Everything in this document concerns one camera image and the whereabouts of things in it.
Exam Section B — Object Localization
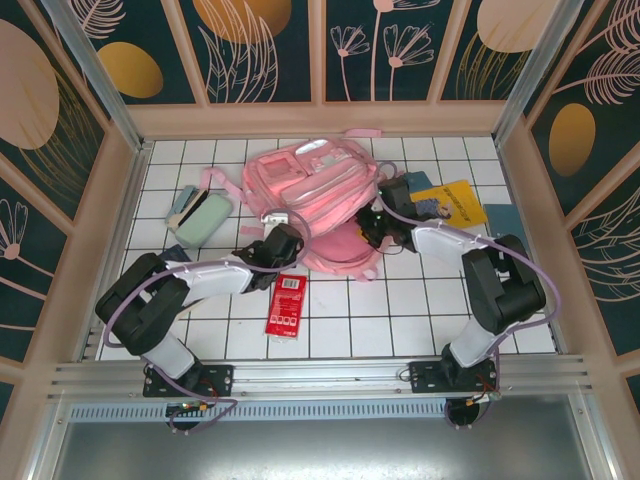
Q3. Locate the red package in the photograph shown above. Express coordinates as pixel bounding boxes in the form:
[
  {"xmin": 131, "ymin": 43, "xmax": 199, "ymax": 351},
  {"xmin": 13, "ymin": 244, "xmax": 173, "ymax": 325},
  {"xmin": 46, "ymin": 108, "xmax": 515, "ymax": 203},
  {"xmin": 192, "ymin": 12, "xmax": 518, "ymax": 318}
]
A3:
[{"xmin": 263, "ymin": 273, "xmax": 309, "ymax": 341}]

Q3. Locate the pink student backpack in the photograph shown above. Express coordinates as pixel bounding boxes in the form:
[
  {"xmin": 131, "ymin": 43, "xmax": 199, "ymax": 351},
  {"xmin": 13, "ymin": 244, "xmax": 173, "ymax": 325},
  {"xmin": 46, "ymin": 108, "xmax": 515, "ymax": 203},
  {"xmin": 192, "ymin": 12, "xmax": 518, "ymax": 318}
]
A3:
[{"xmin": 202, "ymin": 127, "xmax": 401, "ymax": 286}]

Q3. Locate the yellow book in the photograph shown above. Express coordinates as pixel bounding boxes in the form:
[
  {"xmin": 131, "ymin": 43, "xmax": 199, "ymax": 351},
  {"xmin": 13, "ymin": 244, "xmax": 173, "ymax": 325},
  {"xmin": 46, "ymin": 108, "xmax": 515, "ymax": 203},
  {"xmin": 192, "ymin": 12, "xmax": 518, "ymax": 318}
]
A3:
[{"xmin": 409, "ymin": 179, "xmax": 489, "ymax": 226}]

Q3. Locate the green pencil case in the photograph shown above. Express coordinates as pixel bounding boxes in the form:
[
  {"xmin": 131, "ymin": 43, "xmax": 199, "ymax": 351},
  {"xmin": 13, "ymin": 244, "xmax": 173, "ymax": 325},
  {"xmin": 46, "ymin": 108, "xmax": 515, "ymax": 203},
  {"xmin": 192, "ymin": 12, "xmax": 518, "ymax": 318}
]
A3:
[{"xmin": 174, "ymin": 193, "xmax": 232, "ymax": 249}]

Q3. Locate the teal notebook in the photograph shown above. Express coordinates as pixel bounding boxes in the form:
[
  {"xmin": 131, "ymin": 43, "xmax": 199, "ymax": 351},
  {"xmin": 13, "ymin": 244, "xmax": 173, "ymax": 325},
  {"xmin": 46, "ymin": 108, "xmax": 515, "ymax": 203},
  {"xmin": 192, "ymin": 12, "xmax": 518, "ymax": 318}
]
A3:
[{"xmin": 483, "ymin": 203, "xmax": 524, "ymax": 239}]

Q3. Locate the grey metal shelf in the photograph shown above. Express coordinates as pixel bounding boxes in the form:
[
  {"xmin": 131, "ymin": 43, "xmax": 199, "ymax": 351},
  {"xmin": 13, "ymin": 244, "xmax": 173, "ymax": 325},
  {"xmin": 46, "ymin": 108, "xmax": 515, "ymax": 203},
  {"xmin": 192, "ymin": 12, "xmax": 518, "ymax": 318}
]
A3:
[{"xmin": 27, "ymin": 399, "xmax": 619, "ymax": 480}]

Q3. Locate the aluminium mounting rail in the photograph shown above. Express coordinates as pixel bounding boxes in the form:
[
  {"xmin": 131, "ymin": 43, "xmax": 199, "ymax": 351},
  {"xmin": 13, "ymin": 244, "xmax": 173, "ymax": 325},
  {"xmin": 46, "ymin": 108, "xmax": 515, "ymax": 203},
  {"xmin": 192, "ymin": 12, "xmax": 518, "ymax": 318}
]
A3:
[{"xmin": 47, "ymin": 354, "xmax": 594, "ymax": 401}]

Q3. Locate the perforated metal cable tray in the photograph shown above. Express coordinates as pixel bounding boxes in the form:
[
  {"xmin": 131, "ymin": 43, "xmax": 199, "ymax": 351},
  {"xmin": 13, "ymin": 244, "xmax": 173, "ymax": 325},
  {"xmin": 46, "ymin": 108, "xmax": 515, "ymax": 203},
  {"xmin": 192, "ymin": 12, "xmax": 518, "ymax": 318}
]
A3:
[{"xmin": 67, "ymin": 403, "xmax": 586, "ymax": 424}]

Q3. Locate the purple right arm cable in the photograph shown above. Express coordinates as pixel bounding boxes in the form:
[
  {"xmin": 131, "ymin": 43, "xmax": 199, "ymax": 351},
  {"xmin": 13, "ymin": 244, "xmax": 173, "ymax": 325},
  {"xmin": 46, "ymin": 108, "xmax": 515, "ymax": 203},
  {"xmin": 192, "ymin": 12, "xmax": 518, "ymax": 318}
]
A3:
[{"xmin": 372, "ymin": 162, "xmax": 561, "ymax": 431}]

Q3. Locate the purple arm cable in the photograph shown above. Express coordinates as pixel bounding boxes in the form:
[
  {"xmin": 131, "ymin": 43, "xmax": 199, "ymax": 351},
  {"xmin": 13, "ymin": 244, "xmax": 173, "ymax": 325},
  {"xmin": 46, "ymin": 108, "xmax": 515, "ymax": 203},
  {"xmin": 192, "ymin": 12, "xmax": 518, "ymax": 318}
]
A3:
[
  {"xmin": 102, "ymin": 207, "xmax": 314, "ymax": 436},
  {"xmin": 372, "ymin": 162, "xmax": 561, "ymax": 431}
]

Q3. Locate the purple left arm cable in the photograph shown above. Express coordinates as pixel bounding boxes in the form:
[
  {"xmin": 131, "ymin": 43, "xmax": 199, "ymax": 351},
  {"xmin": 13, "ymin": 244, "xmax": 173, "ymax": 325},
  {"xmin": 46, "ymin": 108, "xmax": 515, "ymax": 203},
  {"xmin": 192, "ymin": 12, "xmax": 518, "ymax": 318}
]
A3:
[{"xmin": 102, "ymin": 207, "xmax": 314, "ymax": 436}]

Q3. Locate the aluminium corner post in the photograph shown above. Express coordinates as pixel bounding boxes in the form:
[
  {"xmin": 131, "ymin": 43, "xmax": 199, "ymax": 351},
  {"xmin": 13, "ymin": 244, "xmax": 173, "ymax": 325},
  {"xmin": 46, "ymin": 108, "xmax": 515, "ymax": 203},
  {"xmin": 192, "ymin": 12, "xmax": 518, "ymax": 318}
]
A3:
[
  {"xmin": 491, "ymin": 0, "xmax": 599, "ymax": 149},
  {"xmin": 39, "ymin": 0, "xmax": 154, "ymax": 159}
]

